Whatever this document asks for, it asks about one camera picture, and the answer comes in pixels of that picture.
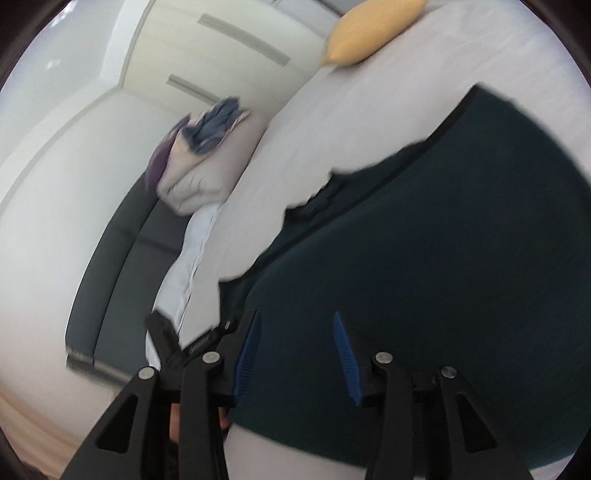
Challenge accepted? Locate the dark grey upholstered headboard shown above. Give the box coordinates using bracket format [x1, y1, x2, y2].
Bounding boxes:
[65, 177, 188, 386]

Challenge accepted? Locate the purple pillow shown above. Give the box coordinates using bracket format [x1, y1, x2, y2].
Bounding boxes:
[144, 115, 190, 192]

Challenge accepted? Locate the white pillow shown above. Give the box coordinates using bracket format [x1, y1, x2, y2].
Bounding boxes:
[144, 202, 226, 361]

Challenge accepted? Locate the person's left hand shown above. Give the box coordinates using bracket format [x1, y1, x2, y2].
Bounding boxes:
[168, 400, 233, 446]

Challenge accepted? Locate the cream wardrobe with black handles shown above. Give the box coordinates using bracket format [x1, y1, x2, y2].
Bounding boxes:
[122, 0, 339, 119]

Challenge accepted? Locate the blue-grey crumpled garment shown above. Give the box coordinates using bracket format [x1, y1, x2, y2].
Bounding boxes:
[181, 97, 249, 155]

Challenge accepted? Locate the dark green knit sweater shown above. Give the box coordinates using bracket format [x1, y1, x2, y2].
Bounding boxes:
[219, 86, 590, 468]

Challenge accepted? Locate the folded beige duvet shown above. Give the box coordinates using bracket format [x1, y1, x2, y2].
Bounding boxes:
[155, 112, 266, 216]

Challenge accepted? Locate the white bed sheet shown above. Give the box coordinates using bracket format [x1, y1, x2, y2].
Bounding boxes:
[181, 1, 590, 479]

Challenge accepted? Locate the yellow pillow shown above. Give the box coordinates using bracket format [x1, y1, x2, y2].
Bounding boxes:
[322, 0, 428, 67]

